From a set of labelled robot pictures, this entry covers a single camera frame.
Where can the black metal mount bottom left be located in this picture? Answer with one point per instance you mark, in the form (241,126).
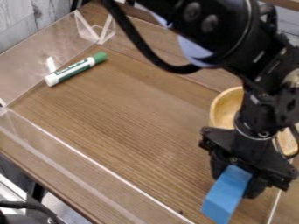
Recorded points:
(20,218)

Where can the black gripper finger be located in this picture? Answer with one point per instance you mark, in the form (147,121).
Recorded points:
(219,161)
(258,184)

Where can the green and white marker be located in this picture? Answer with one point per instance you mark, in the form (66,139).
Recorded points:
(76,68)

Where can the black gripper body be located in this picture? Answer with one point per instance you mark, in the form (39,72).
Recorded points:
(255,155)

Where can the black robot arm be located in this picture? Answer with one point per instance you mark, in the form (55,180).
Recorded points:
(233,34)

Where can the brown wooden bowl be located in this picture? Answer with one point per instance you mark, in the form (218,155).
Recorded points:
(223,109)

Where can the clear acrylic tray walls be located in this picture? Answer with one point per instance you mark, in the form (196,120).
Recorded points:
(108,139)

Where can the blue rectangular block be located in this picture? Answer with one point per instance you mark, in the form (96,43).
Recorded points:
(225,195)

